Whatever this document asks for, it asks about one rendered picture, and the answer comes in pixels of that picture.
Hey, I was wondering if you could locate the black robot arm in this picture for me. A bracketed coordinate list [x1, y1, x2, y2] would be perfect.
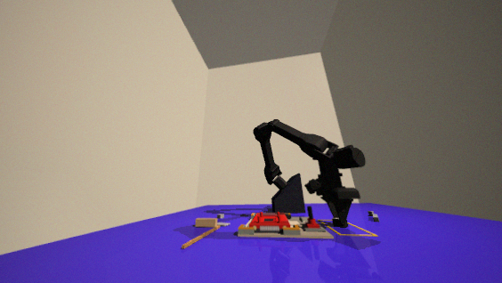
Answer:
[253, 119, 365, 194]

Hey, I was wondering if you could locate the tan rectangular block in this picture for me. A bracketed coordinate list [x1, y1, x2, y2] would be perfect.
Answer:
[195, 217, 217, 228]

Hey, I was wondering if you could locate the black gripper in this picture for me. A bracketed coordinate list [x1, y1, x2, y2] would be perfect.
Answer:
[316, 170, 360, 224]

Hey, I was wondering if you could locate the tan wooden stick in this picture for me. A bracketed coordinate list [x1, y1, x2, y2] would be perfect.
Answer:
[182, 226, 221, 248]

